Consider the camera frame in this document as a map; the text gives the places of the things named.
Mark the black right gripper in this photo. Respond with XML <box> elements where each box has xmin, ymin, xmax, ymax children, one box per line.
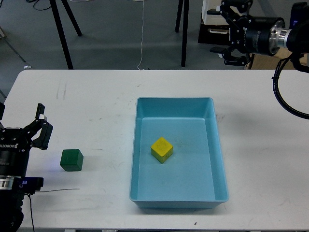
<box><xmin>207</xmin><ymin>0</ymin><xmax>285</xmax><ymax>66</ymax></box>

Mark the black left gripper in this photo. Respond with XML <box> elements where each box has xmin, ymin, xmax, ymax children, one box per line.
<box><xmin>0</xmin><ymin>103</ymin><xmax>53</xmax><ymax>176</ymax></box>

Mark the green wooden cube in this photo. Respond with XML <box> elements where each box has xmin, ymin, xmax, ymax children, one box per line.
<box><xmin>60</xmin><ymin>149</ymin><xmax>84</xmax><ymax>172</ymax></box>

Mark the yellow wooden cube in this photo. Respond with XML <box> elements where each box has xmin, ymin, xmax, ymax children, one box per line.
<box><xmin>151</xmin><ymin>137</ymin><xmax>173</xmax><ymax>163</ymax></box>

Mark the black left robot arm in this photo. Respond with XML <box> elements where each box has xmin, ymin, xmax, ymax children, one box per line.
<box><xmin>0</xmin><ymin>103</ymin><xmax>53</xmax><ymax>232</ymax></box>

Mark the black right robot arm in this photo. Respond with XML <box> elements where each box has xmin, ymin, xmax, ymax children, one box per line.
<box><xmin>207</xmin><ymin>0</ymin><xmax>309</xmax><ymax>73</ymax></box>

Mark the black storage crate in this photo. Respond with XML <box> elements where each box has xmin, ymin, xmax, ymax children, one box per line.
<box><xmin>197</xmin><ymin>19</ymin><xmax>231</xmax><ymax>45</ymax></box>

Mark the black table leg right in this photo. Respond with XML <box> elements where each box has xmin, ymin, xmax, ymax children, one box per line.
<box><xmin>175</xmin><ymin>0</ymin><xmax>190</xmax><ymax>67</ymax></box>

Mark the black table leg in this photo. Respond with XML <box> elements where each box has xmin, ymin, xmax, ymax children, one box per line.
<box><xmin>49</xmin><ymin>0</ymin><xmax>73</xmax><ymax>70</ymax></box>
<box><xmin>175</xmin><ymin>0</ymin><xmax>190</xmax><ymax>67</ymax></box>

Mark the black table leg angled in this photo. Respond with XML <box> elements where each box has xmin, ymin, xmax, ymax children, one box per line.
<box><xmin>61</xmin><ymin>0</ymin><xmax>82</xmax><ymax>36</ymax></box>

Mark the black table leg left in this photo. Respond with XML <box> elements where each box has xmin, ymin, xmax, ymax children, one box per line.
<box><xmin>49</xmin><ymin>0</ymin><xmax>73</xmax><ymax>70</ymax></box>

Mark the light blue plastic bin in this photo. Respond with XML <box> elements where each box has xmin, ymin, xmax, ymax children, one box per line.
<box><xmin>129</xmin><ymin>98</ymin><xmax>229</xmax><ymax>208</ymax></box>

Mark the wooden box with handles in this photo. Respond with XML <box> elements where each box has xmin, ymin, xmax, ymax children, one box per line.
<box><xmin>245</xmin><ymin>47</ymin><xmax>300</xmax><ymax>71</ymax></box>

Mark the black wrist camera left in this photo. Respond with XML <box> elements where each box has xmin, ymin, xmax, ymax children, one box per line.
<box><xmin>13</xmin><ymin>177</ymin><xmax>44</xmax><ymax>195</ymax></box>

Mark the thin black wire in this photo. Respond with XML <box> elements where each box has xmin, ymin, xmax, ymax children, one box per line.
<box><xmin>36</xmin><ymin>188</ymin><xmax>80</xmax><ymax>193</ymax></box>

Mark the black corrugated cable right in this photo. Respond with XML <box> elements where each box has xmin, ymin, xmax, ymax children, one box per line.
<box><xmin>271</xmin><ymin>57</ymin><xmax>309</xmax><ymax>120</ymax></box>

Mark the white hanging cable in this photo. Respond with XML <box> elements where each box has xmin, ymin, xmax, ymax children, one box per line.
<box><xmin>137</xmin><ymin>0</ymin><xmax>151</xmax><ymax>71</ymax></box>

